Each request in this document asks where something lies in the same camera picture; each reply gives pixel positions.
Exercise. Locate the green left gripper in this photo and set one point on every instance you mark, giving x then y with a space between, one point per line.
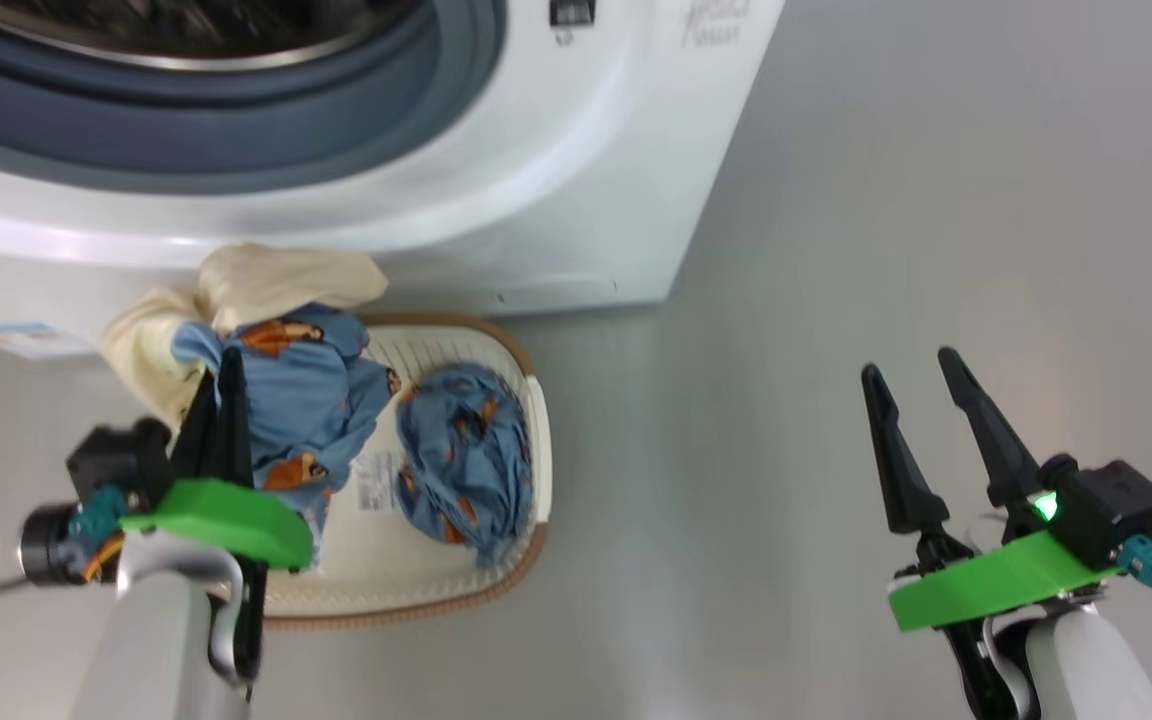
236 515

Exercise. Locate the blue and cream cartoon garment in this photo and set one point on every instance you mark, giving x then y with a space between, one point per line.
306 400

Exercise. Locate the cream laundry basket brown rim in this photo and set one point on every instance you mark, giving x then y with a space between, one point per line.
406 570

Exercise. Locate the white washing machine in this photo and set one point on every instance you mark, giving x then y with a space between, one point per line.
576 150

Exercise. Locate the blue energy label sticker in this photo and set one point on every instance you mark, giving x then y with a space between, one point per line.
26 340

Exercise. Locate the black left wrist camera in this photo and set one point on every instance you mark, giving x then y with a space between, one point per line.
116 455

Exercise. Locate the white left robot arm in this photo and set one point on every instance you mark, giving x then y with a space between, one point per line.
156 640

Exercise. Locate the blue cartoon print garment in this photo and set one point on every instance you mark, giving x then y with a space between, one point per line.
466 450

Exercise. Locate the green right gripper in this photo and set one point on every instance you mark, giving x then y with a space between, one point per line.
996 590

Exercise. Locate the basket product label sticker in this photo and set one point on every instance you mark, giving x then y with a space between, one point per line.
378 485

